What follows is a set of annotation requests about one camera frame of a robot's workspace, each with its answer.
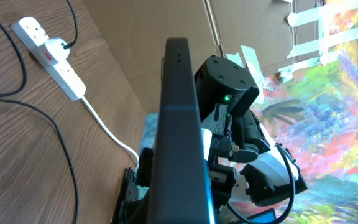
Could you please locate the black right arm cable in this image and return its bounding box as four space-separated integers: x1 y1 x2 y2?
227 142 297 224

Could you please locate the colourful painted backdrop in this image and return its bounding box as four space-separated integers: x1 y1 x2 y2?
140 1 358 223

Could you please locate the blue Samsung Galaxy smartphone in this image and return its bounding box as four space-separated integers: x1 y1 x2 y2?
147 37 215 223

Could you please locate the black USB charging cable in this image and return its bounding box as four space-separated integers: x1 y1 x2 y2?
0 0 80 224

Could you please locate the white power strip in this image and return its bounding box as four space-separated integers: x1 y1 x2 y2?
11 17 86 101

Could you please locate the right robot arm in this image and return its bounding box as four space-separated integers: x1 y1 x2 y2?
195 55 308 208

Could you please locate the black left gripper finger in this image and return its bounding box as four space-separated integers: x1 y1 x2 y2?
111 148 154 224

